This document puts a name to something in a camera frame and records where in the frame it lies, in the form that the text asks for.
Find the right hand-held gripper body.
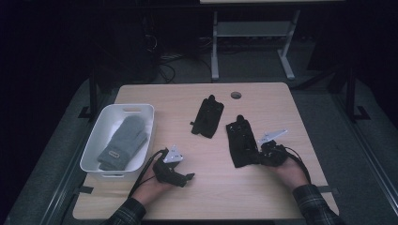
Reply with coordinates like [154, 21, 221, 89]
[256, 128, 288, 167]

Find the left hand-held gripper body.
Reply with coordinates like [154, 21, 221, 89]
[152, 144, 189, 188]

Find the black glove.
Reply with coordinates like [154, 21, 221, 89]
[190, 94, 225, 140]
[225, 114, 261, 169]

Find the grey knit mitten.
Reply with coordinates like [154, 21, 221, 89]
[97, 114, 148, 172]

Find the white plastic bin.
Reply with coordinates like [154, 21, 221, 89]
[79, 103, 156, 182]

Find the person's left hand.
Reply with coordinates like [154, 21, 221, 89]
[130, 167, 175, 205]

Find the person's right hand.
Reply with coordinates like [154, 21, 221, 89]
[269, 156, 310, 192]

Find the black metal stand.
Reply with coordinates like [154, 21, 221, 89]
[78, 62, 99, 120]
[345, 65, 372, 123]

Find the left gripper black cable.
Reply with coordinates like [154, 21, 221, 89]
[127, 148, 170, 199]

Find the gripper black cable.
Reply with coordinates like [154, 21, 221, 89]
[283, 145, 313, 186]
[127, 148, 170, 199]

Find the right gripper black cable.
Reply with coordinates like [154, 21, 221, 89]
[283, 145, 313, 186]

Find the grey strap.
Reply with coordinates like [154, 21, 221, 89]
[315, 186, 341, 195]
[74, 186, 94, 195]

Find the floor cable bundle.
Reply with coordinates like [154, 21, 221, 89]
[154, 51, 214, 84]

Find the white metal table frame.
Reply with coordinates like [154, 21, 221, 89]
[210, 8, 301, 82]

